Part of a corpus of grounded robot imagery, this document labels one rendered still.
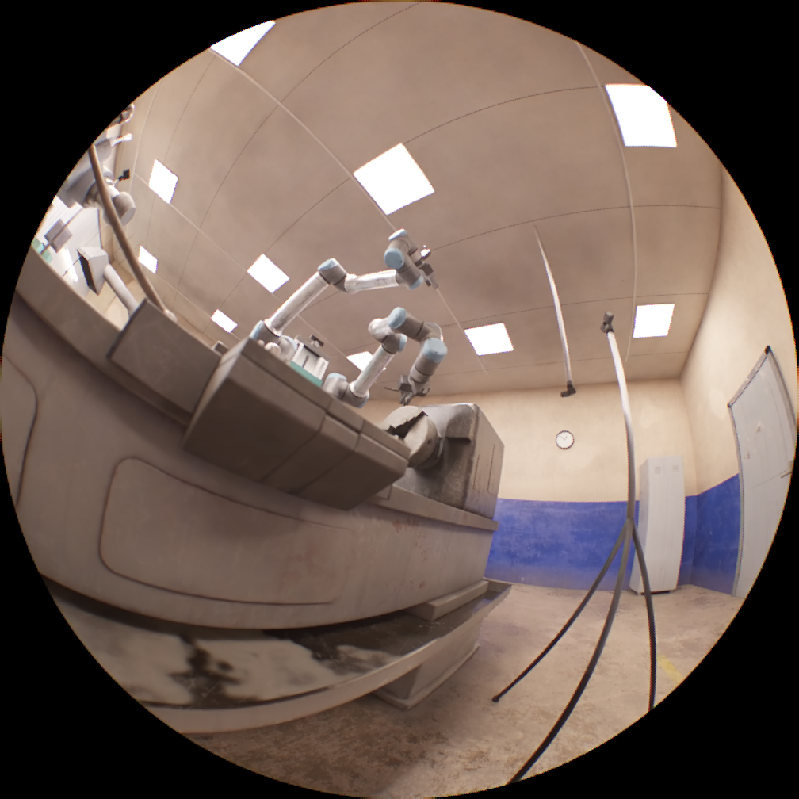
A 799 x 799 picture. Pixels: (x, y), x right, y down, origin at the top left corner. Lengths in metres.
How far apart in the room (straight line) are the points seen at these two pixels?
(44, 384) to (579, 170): 3.02
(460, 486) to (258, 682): 0.96
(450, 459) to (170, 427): 1.03
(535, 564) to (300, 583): 4.00
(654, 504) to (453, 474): 3.32
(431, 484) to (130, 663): 1.14
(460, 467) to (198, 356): 1.01
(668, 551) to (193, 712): 4.14
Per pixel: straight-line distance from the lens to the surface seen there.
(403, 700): 1.15
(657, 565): 4.07
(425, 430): 1.01
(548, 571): 4.33
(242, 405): 0.27
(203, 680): 0.50
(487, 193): 2.76
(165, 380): 0.34
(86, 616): 0.56
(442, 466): 1.16
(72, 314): 0.40
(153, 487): 0.39
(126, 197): 0.81
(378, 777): 0.92
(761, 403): 3.40
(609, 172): 2.91
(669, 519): 4.11
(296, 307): 1.65
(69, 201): 0.96
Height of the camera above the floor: 0.77
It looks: 25 degrees up
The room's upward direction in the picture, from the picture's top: 16 degrees clockwise
